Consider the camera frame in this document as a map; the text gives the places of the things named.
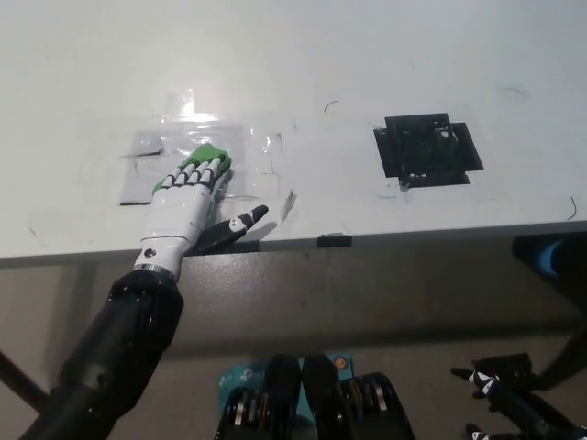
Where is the clear tape sheet patch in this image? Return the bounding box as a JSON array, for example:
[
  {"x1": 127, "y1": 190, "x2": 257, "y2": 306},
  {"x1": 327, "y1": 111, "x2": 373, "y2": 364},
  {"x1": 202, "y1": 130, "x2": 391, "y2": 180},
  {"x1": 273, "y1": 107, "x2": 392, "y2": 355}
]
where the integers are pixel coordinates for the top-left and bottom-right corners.
[{"x1": 27, "y1": 89, "x2": 297, "y2": 230}]

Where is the black floor tape patch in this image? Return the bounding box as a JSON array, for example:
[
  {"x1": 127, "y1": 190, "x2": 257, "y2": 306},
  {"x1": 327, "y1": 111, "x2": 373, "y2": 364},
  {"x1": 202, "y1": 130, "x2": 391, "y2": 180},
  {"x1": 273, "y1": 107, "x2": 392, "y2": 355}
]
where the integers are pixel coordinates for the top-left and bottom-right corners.
[{"x1": 471, "y1": 351, "x2": 547, "y2": 391}]

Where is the green whiteboard eraser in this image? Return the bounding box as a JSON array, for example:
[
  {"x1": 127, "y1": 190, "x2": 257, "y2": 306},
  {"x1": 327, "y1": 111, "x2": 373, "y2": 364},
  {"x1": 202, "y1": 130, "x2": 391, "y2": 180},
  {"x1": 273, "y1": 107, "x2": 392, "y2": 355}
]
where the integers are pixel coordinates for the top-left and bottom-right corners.
[{"x1": 152, "y1": 143, "x2": 233, "y2": 194}]

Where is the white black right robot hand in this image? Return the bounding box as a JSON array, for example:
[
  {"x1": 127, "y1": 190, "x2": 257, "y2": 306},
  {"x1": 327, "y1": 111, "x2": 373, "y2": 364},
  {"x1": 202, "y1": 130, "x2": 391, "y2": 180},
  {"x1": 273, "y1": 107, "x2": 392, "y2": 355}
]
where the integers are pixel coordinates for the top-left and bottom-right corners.
[{"x1": 450, "y1": 359, "x2": 574, "y2": 440}]

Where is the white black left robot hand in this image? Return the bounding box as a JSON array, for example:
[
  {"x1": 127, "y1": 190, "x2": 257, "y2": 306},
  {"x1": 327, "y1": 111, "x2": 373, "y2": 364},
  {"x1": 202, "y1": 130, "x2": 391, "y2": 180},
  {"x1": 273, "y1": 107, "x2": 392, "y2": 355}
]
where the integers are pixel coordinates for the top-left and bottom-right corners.
[{"x1": 132, "y1": 157, "x2": 270, "y2": 281}]

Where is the black tape square patch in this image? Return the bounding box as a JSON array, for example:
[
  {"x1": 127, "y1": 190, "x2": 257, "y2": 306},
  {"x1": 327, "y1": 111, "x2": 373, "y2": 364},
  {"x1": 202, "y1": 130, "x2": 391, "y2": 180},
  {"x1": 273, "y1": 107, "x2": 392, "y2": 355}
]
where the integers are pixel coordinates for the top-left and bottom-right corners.
[{"x1": 371, "y1": 112, "x2": 485, "y2": 187}]

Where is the torn clear tape scrap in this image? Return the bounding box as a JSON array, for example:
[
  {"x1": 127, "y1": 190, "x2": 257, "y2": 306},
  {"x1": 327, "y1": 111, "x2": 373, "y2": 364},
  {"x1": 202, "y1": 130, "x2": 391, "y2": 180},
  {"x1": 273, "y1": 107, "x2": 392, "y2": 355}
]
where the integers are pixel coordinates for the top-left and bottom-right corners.
[{"x1": 278, "y1": 187, "x2": 298, "y2": 226}]

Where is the black slanted table leg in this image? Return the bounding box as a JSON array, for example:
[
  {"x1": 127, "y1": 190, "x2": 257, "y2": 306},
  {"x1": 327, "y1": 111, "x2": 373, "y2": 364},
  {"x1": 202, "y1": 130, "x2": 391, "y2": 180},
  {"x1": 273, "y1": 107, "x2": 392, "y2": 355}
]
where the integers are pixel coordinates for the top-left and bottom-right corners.
[
  {"x1": 538, "y1": 320, "x2": 587, "y2": 391},
  {"x1": 0, "y1": 350, "x2": 50, "y2": 413}
]

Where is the small black tape strip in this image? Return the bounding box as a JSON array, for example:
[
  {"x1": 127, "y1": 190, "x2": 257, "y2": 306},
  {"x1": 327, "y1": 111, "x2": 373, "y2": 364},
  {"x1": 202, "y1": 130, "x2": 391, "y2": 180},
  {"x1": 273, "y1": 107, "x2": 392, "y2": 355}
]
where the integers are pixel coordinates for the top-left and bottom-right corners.
[{"x1": 316, "y1": 233, "x2": 353, "y2": 249}]

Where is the grey tape flap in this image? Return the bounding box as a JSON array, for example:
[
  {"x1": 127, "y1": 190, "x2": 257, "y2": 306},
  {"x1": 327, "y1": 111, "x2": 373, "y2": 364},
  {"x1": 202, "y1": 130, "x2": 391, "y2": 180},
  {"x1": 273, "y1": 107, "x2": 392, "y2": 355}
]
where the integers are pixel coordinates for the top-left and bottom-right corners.
[{"x1": 132, "y1": 131, "x2": 166, "y2": 159}]

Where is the black and blue object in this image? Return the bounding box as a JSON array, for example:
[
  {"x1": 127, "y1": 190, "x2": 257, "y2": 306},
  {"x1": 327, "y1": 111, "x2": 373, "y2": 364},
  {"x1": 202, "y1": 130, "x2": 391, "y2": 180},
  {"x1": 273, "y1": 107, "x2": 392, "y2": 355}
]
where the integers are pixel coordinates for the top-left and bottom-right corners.
[{"x1": 512, "y1": 234, "x2": 587, "y2": 281}]

